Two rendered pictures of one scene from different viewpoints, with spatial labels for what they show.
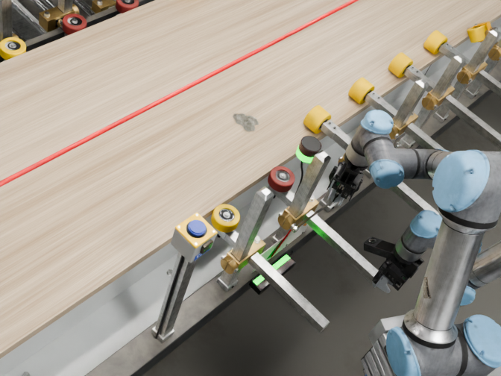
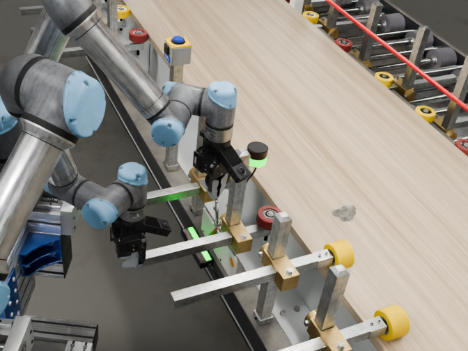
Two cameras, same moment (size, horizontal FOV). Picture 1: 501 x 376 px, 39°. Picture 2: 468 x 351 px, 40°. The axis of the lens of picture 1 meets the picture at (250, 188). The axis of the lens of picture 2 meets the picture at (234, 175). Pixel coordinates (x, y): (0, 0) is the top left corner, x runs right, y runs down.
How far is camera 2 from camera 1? 2.60 m
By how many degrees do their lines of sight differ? 79
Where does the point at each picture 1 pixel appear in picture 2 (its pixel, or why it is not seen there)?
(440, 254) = not seen: hidden behind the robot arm
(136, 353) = (161, 152)
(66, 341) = (193, 147)
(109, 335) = (188, 165)
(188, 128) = (336, 174)
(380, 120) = (220, 85)
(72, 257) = not seen: hidden behind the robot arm
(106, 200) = (266, 117)
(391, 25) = not seen: outside the picture
